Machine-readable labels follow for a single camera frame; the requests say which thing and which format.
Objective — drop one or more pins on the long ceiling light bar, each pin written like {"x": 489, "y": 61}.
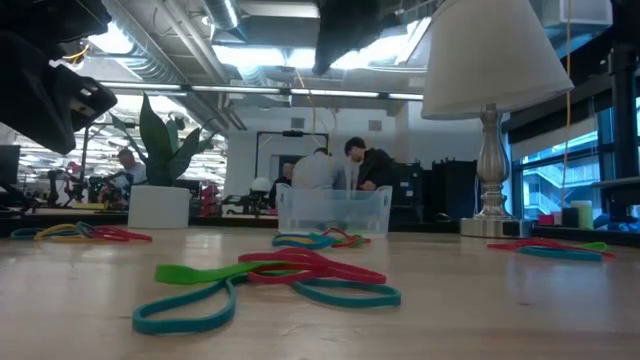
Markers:
{"x": 330, "y": 93}

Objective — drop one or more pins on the white shade silver table lamp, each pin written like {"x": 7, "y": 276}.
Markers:
{"x": 480, "y": 60}

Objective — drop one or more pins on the pale green cylinder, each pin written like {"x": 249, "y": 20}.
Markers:
{"x": 582, "y": 215}

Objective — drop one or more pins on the black stand frame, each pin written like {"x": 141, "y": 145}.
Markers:
{"x": 84, "y": 155}

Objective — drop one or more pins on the black gantry frame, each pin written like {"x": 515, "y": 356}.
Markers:
{"x": 292, "y": 133}

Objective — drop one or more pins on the black monitor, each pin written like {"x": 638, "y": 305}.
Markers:
{"x": 9, "y": 164}

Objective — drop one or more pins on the person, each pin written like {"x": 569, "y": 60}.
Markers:
{"x": 134, "y": 172}
{"x": 317, "y": 172}
{"x": 282, "y": 185}
{"x": 375, "y": 167}

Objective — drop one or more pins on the white dome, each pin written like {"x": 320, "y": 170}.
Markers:
{"x": 261, "y": 184}

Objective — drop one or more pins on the black pole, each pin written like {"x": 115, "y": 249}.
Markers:
{"x": 625, "y": 150}

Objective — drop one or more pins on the small red box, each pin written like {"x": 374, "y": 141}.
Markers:
{"x": 546, "y": 219}

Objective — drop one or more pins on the black cabinet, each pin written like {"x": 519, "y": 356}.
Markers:
{"x": 455, "y": 190}
{"x": 407, "y": 190}

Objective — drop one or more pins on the red rubber band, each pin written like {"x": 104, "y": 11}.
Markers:
{"x": 127, "y": 235}
{"x": 345, "y": 233}
{"x": 280, "y": 279}
{"x": 525, "y": 243}

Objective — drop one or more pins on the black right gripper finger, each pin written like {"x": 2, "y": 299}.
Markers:
{"x": 345, "y": 30}

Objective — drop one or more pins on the red machine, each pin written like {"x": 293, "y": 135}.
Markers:
{"x": 211, "y": 200}

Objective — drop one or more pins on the wide green rubber band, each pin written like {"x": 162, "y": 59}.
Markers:
{"x": 200, "y": 274}

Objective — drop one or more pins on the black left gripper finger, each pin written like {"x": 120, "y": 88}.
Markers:
{"x": 90, "y": 100}
{"x": 35, "y": 95}

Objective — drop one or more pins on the green plant in white pot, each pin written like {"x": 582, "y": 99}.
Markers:
{"x": 157, "y": 207}

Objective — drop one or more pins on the small black box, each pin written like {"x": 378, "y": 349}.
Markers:
{"x": 570, "y": 218}

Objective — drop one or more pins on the clear plastic bin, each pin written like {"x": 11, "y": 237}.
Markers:
{"x": 300, "y": 215}

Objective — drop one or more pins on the black red background robot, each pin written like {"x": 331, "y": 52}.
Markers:
{"x": 75, "y": 190}

